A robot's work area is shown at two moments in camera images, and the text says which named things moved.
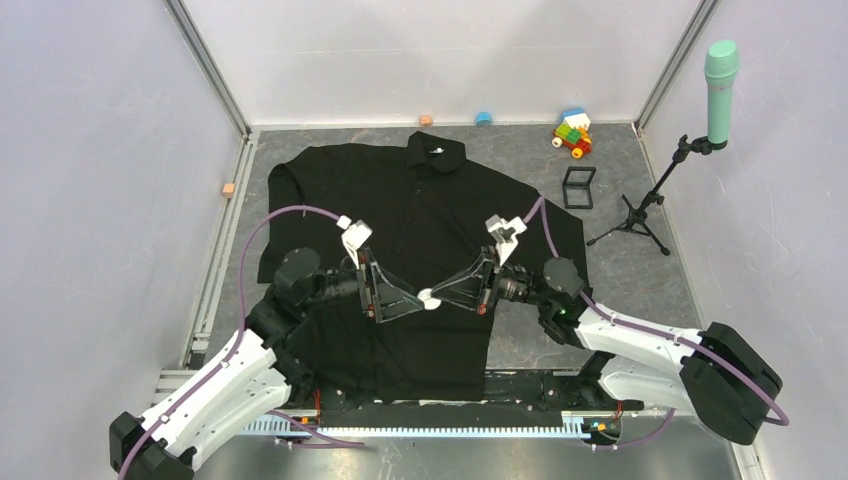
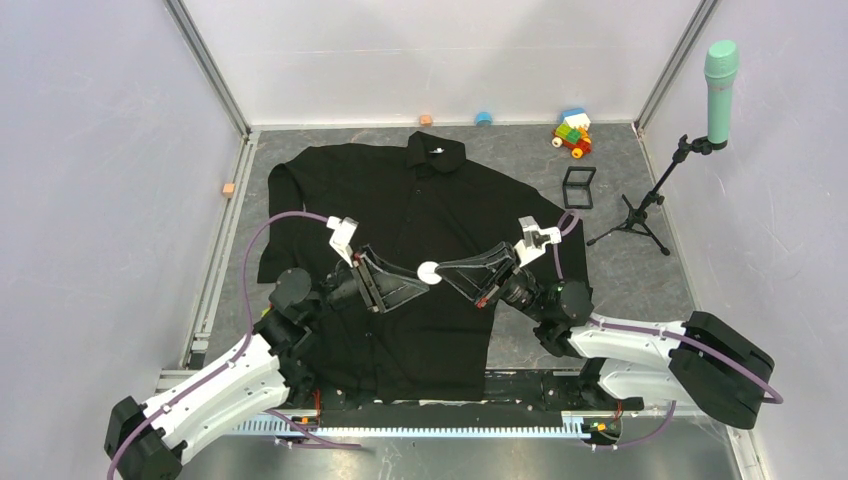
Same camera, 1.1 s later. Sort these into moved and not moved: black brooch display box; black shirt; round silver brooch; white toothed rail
Moved: round silver brooch
Not moved: white toothed rail; black brooch display box; black shirt
